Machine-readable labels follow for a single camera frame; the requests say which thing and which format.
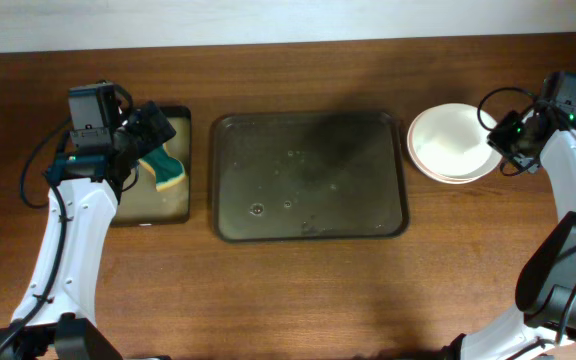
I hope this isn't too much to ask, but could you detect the pink white plate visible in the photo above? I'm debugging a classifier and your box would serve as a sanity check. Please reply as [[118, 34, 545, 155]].
[[406, 113, 492, 179]]

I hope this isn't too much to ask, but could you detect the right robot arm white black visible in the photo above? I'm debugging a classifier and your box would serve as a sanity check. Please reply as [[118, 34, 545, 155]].
[[439, 111, 576, 359]]

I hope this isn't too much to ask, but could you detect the cream white plate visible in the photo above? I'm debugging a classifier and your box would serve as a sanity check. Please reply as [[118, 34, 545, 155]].
[[413, 103, 502, 177]]

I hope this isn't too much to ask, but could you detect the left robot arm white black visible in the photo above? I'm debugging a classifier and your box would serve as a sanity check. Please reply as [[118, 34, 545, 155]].
[[0, 102, 176, 359]]

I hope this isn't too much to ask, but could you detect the green yellow sponge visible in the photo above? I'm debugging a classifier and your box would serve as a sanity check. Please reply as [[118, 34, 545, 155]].
[[139, 145, 187, 192]]

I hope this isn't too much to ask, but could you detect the small black water tray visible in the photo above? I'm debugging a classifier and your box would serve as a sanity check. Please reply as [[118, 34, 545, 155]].
[[112, 106, 192, 226]]

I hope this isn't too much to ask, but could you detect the pale grey plate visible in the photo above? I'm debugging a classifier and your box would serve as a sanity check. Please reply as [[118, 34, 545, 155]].
[[417, 166, 488, 185]]

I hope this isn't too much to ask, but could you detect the large dark serving tray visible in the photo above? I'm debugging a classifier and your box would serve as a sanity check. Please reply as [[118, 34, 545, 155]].
[[211, 111, 410, 244]]

